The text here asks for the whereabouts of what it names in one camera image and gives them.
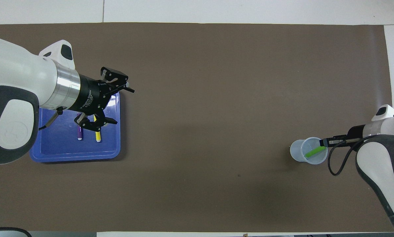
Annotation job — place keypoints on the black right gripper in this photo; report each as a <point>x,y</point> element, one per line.
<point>356,132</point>

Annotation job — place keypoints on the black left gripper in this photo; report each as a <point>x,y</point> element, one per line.
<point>90,95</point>

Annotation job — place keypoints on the green marker pen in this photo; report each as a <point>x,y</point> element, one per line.
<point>315,152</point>

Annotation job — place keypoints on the yellow marker pen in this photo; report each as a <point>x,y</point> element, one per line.
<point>98,136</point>

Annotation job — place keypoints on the purple marker pen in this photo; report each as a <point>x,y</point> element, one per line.
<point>80,133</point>

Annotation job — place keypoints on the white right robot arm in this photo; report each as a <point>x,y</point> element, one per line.
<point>384,158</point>

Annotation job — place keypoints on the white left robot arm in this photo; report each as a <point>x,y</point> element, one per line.
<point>15,75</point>

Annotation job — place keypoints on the blue plastic tray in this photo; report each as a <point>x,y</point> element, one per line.
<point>65,148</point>

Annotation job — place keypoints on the translucent plastic cup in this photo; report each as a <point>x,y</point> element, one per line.
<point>299,153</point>

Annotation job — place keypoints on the brown table mat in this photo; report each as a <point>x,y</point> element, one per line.
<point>216,82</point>

